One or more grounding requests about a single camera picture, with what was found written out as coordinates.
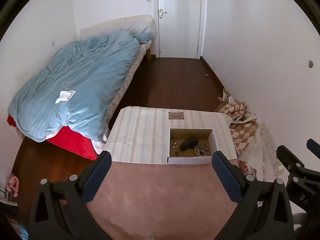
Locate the white door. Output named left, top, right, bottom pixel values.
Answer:
left=155, top=0, right=207, bottom=59

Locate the pink cloth item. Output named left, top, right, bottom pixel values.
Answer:
left=6, top=174, right=20, bottom=198

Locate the silver chain jewelry in box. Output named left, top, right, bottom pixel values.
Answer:
left=170, top=141, right=182, bottom=148

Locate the beige checkered blanket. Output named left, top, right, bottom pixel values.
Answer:
left=216, top=88, right=259, bottom=155

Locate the brown label on mattress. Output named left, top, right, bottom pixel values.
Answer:
left=168, top=111, right=184, bottom=120

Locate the pink suede cloth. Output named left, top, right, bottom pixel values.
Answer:
left=87, top=162, right=237, bottom=239

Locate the white paper on duvet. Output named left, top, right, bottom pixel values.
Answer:
left=55, top=90, right=76, bottom=104

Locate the bed with patterned mattress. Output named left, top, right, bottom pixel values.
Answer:
left=80, top=15, right=157, bottom=156

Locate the white pillow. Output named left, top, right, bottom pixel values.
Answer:
left=129, top=19, right=157, bottom=37

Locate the wooden bead bracelet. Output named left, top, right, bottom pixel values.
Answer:
left=194, top=140, right=211, bottom=157

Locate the white power strip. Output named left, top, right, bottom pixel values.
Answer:
left=259, top=122, right=284, bottom=181

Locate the black headband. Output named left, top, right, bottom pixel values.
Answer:
left=179, top=137, right=199, bottom=151

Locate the light blue duvet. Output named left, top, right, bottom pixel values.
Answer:
left=8, top=30, right=144, bottom=142

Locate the red bed sheet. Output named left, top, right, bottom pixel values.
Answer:
left=6, top=114, right=99, bottom=161

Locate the white cardboard box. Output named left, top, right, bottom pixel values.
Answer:
left=167, top=128, right=217, bottom=165

